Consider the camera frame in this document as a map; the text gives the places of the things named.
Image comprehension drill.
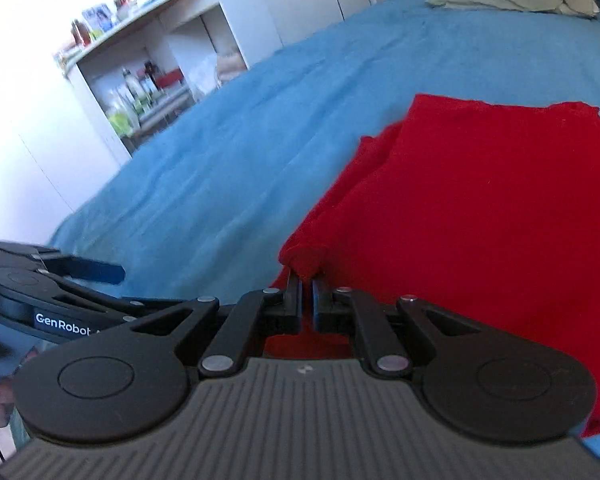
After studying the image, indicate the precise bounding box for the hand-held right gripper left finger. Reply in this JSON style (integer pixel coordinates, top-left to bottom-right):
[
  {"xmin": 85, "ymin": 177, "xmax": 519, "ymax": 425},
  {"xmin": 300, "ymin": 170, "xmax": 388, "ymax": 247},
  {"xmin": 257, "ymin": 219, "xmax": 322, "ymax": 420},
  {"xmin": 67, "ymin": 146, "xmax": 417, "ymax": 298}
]
[{"xmin": 100, "ymin": 270, "xmax": 303, "ymax": 378}]

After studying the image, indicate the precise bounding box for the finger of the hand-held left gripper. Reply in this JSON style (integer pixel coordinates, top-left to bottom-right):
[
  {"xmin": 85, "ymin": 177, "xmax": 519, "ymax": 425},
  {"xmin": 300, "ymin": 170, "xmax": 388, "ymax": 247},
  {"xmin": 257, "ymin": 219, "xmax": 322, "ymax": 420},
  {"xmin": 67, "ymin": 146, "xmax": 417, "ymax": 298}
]
[
  {"xmin": 50, "ymin": 280, "xmax": 153, "ymax": 318},
  {"xmin": 41, "ymin": 255, "xmax": 126, "ymax": 285}
]

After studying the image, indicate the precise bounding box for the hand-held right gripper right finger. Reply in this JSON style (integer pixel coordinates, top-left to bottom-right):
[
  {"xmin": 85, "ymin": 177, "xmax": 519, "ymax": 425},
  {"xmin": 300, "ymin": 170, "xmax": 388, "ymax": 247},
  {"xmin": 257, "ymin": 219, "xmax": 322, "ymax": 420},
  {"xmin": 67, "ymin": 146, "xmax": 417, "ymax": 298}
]
[{"xmin": 312, "ymin": 277, "xmax": 481, "ymax": 376}]

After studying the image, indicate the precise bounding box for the red knit sweater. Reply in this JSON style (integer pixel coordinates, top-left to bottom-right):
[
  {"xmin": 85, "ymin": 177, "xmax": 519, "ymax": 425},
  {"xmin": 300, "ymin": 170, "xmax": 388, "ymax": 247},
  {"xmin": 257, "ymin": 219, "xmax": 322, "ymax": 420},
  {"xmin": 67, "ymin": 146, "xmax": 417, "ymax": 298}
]
[{"xmin": 265, "ymin": 92, "xmax": 600, "ymax": 438}]

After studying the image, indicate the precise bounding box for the blue bed sheet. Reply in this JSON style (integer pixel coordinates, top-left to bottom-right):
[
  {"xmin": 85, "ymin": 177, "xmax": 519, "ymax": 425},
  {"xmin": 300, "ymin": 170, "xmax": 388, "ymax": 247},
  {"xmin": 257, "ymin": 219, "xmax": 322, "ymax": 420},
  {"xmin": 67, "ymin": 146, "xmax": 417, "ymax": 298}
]
[{"xmin": 50, "ymin": 0, "xmax": 600, "ymax": 466}]

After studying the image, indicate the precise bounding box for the red box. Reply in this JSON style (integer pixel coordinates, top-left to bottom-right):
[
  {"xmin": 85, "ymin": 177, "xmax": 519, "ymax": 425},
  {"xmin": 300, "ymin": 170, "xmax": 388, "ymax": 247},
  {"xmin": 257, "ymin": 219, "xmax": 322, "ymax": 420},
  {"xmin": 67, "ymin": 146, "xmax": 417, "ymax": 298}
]
[{"xmin": 155, "ymin": 69, "xmax": 185, "ymax": 92}]

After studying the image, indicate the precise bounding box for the white shelf unit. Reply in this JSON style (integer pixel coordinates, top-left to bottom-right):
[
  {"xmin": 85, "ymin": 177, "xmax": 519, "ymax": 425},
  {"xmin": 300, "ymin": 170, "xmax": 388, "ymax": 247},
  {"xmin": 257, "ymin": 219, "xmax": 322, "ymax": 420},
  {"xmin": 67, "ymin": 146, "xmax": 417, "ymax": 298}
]
[{"xmin": 52, "ymin": 0, "xmax": 286, "ymax": 161}]

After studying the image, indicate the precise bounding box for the white wardrobe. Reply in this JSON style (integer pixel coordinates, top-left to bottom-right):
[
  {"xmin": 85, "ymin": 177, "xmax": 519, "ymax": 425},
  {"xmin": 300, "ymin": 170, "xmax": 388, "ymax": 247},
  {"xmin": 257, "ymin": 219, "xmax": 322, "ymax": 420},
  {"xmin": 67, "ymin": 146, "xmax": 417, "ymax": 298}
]
[{"xmin": 245, "ymin": 0, "xmax": 386, "ymax": 53}]

